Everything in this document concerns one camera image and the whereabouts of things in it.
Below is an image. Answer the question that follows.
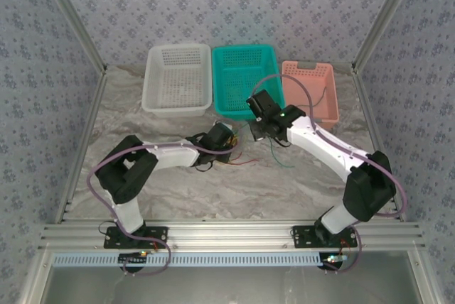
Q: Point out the green cable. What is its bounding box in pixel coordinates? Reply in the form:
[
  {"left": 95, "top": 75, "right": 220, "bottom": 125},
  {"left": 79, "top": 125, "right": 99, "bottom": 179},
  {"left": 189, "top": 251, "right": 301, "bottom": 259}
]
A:
[
  {"left": 269, "top": 139, "right": 296, "bottom": 170},
  {"left": 311, "top": 85, "right": 328, "bottom": 109}
]

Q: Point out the pink plastic basket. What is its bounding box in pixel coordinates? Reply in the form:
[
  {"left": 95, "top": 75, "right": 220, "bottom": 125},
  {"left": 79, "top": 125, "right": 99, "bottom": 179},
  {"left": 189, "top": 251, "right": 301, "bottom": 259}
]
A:
[{"left": 281, "top": 60, "right": 341, "bottom": 131}]

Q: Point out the teal plastic basket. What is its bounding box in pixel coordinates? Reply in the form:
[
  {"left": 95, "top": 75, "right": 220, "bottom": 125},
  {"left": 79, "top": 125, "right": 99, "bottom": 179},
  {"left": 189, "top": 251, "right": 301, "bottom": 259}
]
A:
[{"left": 211, "top": 44, "right": 287, "bottom": 122}]

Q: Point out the white plastic basket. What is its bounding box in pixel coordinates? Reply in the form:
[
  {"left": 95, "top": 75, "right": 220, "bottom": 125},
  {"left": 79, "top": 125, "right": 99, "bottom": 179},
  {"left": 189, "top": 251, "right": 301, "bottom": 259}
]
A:
[{"left": 141, "top": 43, "right": 212, "bottom": 119}]

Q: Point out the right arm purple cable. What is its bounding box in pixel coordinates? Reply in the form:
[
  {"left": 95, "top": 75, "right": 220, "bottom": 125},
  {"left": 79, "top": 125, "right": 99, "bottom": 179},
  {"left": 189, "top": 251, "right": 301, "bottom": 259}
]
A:
[{"left": 252, "top": 73, "right": 409, "bottom": 275}]

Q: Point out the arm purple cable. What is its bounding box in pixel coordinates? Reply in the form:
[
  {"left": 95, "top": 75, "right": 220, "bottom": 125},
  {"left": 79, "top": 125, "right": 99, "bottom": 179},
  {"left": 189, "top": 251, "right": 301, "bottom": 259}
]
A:
[
  {"left": 87, "top": 141, "right": 234, "bottom": 278},
  {"left": 252, "top": 73, "right": 409, "bottom": 275}
]

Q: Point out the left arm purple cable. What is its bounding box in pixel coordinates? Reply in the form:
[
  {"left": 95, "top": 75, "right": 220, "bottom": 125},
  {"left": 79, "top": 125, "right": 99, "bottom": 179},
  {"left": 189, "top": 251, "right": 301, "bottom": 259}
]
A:
[{"left": 87, "top": 141, "right": 234, "bottom": 278}]

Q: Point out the aluminium mounting rail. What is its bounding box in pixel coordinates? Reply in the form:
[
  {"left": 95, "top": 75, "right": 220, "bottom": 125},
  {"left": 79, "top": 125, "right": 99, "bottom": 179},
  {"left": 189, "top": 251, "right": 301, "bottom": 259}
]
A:
[{"left": 38, "top": 220, "right": 427, "bottom": 252}]

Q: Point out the aluminium frame side rail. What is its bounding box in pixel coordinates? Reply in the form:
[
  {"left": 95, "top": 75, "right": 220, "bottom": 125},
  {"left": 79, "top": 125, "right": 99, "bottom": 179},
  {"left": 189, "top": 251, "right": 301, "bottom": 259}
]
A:
[
  {"left": 55, "top": 69, "right": 108, "bottom": 223},
  {"left": 350, "top": 65, "right": 400, "bottom": 215}
]

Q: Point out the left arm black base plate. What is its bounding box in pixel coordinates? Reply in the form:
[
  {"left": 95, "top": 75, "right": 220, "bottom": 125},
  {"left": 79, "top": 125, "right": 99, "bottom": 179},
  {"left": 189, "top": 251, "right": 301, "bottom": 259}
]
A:
[{"left": 103, "top": 225, "right": 169, "bottom": 250}]

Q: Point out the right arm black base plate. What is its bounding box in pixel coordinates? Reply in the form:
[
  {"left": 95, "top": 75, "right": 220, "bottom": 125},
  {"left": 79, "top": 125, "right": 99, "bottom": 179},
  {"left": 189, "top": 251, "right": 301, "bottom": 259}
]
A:
[{"left": 291, "top": 225, "right": 359, "bottom": 250}]

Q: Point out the white slotted cable duct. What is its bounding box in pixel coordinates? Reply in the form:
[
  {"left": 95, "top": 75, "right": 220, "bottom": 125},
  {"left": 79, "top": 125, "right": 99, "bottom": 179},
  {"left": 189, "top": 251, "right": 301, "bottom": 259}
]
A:
[{"left": 52, "top": 251, "right": 394, "bottom": 268}]

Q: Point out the aluminium frame post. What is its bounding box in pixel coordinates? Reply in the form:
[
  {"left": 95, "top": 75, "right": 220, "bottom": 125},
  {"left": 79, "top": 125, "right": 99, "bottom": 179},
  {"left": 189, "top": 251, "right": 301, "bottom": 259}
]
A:
[
  {"left": 350, "top": 0, "right": 426, "bottom": 72},
  {"left": 35, "top": 0, "right": 109, "bottom": 75}
]

